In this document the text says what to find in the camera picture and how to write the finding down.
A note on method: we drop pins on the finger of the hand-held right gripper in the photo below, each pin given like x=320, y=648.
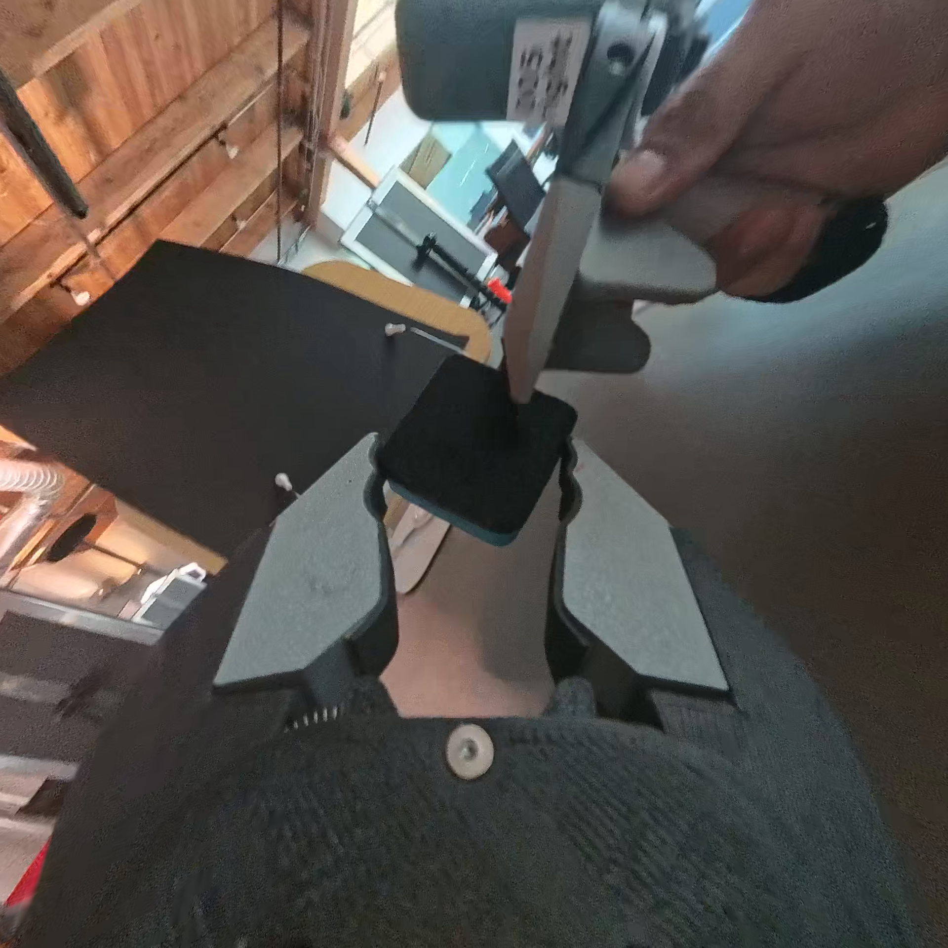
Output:
x=552, y=281

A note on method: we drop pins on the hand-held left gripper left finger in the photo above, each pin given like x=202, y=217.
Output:
x=311, y=592

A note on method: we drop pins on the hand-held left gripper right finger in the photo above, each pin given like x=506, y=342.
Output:
x=637, y=592

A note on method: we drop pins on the blue sponge with black side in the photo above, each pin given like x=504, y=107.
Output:
x=459, y=459

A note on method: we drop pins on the person's right hand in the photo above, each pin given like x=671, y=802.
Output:
x=815, y=111

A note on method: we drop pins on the white framed dark panel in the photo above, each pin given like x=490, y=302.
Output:
x=429, y=222

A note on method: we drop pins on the black board with wooden edge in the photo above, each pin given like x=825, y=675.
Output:
x=185, y=385

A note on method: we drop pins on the silver ventilation duct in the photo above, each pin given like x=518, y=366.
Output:
x=29, y=481

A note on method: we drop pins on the black ceiling rail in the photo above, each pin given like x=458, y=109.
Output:
x=44, y=157

